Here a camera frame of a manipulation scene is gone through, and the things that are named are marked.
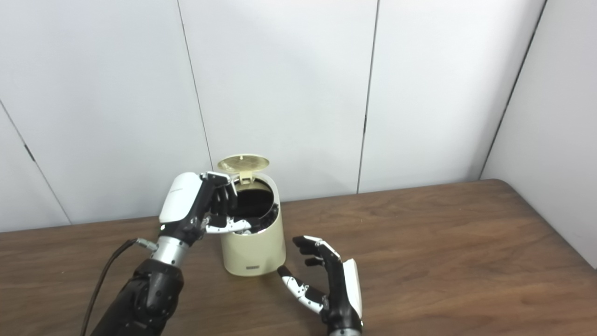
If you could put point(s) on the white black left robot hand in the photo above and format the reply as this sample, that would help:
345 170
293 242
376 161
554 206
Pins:
179 200

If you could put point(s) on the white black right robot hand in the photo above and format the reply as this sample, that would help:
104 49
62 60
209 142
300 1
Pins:
343 298

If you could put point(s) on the cream-colored bin with lid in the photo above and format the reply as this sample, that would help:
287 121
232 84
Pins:
254 252

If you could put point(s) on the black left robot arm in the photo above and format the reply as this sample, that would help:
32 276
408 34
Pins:
149 294

